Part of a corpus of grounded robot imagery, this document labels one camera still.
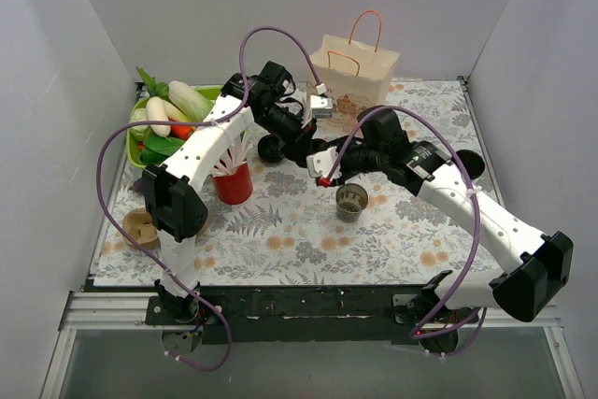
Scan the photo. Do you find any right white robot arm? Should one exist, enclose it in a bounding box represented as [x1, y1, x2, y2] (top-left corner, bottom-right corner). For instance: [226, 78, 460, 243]
[325, 106, 574, 322]

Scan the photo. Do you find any purple toy eggplant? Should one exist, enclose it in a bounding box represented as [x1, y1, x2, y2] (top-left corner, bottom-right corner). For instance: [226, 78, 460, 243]
[130, 178, 143, 194]

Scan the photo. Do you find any red straw holder cup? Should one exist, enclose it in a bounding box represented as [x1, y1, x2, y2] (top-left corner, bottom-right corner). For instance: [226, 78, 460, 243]
[212, 162, 253, 206]

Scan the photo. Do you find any brown cardboard cup carrier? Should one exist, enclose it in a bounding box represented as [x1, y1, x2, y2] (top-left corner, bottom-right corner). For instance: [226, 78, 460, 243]
[122, 207, 160, 249]

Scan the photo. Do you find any green toy cabbage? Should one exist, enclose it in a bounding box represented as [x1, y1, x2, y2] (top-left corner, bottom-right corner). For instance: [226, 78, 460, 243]
[129, 107, 151, 142]

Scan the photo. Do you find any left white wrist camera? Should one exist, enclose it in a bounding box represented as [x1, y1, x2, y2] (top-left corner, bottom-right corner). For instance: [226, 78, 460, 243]
[302, 94, 334, 128]

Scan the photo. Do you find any white toy radish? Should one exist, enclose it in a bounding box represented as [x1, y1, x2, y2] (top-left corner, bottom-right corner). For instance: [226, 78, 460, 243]
[146, 96, 171, 137]

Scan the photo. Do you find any toy napa cabbage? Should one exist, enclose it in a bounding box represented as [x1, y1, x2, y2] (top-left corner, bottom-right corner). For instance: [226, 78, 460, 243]
[168, 80, 215, 122]

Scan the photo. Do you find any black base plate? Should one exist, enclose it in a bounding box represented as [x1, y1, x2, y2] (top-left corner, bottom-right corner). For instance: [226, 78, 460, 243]
[144, 284, 479, 347]

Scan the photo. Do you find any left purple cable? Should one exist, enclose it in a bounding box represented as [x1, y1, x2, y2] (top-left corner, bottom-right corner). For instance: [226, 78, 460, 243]
[95, 25, 328, 372]

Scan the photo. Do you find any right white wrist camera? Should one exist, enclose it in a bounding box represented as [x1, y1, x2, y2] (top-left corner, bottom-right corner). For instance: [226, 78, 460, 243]
[306, 147, 341, 180]

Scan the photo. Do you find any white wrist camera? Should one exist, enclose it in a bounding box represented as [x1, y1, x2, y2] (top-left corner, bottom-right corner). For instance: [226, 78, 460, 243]
[306, 147, 341, 180]
[302, 94, 334, 128]

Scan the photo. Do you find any green vegetable basket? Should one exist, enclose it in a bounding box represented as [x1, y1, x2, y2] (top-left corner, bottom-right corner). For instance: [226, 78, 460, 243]
[126, 86, 221, 168]

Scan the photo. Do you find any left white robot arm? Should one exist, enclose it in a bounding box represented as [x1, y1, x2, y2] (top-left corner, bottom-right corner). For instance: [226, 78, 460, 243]
[142, 62, 332, 324]

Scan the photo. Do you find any floral table mat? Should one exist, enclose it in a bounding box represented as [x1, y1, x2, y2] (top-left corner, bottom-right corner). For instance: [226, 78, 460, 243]
[92, 80, 482, 288]

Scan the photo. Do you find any aluminium rail frame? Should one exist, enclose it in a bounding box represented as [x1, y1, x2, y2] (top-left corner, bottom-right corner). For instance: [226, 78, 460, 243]
[42, 289, 584, 398]

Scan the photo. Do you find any stack of dark plastic cups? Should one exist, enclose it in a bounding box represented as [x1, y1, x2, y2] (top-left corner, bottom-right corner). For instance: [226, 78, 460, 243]
[457, 150, 486, 180]

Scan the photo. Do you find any paper takeout bag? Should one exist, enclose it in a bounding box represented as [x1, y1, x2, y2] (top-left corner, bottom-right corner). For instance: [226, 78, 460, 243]
[310, 34, 400, 135]

